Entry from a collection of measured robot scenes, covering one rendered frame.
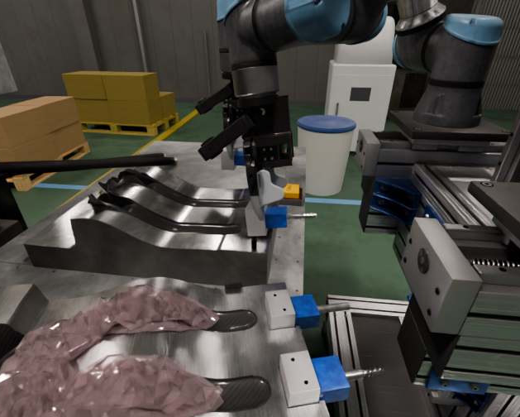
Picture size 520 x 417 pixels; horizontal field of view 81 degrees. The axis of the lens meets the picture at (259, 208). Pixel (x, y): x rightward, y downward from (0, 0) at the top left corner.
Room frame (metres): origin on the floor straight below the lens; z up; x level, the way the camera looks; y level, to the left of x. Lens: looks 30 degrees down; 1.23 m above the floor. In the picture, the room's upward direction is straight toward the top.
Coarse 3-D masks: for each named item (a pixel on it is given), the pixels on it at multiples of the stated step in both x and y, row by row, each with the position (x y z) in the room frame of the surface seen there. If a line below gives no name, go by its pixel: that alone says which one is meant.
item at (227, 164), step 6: (234, 150) 0.80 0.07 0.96; (222, 156) 0.79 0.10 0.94; (228, 156) 0.79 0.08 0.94; (234, 156) 0.79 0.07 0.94; (240, 156) 0.78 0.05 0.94; (222, 162) 0.79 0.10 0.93; (228, 162) 0.79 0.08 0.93; (234, 162) 0.79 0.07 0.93; (240, 162) 0.78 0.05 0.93; (222, 168) 0.79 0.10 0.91; (228, 168) 0.79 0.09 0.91; (234, 168) 0.79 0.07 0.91
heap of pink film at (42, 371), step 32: (160, 288) 0.33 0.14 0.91; (64, 320) 0.29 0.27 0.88; (96, 320) 0.28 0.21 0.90; (128, 320) 0.27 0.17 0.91; (160, 320) 0.28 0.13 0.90; (192, 320) 0.29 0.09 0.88; (32, 352) 0.23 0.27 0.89; (64, 352) 0.23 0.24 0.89; (0, 384) 0.19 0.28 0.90; (32, 384) 0.19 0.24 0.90; (64, 384) 0.19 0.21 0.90; (96, 384) 0.19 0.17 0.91; (128, 384) 0.18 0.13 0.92; (160, 384) 0.19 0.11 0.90; (192, 384) 0.20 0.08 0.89; (0, 416) 0.17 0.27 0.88; (32, 416) 0.16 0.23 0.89; (64, 416) 0.16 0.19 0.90; (96, 416) 0.16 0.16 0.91; (128, 416) 0.16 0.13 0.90; (160, 416) 0.17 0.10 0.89
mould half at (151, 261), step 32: (96, 192) 0.74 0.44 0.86; (128, 192) 0.59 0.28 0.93; (192, 192) 0.68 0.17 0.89; (224, 192) 0.69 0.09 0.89; (64, 224) 0.58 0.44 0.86; (96, 224) 0.48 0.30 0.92; (128, 224) 0.49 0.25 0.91; (32, 256) 0.50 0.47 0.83; (64, 256) 0.49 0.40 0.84; (96, 256) 0.48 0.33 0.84; (128, 256) 0.47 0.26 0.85; (160, 256) 0.46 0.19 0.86; (192, 256) 0.45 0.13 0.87; (224, 256) 0.44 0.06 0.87; (256, 256) 0.44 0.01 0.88
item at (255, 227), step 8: (248, 208) 0.49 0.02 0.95; (264, 208) 0.49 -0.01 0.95; (272, 208) 0.51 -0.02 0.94; (280, 208) 0.51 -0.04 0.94; (248, 216) 0.49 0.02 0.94; (256, 216) 0.48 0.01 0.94; (264, 216) 0.48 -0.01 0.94; (272, 216) 0.48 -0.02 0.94; (280, 216) 0.48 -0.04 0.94; (288, 216) 0.49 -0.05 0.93; (296, 216) 0.49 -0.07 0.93; (304, 216) 0.49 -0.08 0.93; (312, 216) 0.49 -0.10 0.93; (248, 224) 0.48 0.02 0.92; (256, 224) 0.48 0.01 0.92; (264, 224) 0.48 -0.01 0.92; (272, 224) 0.48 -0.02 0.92; (280, 224) 0.48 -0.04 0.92; (248, 232) 0.48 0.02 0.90; (256, 232) 0.48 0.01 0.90; (264, 232) 0.48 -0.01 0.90
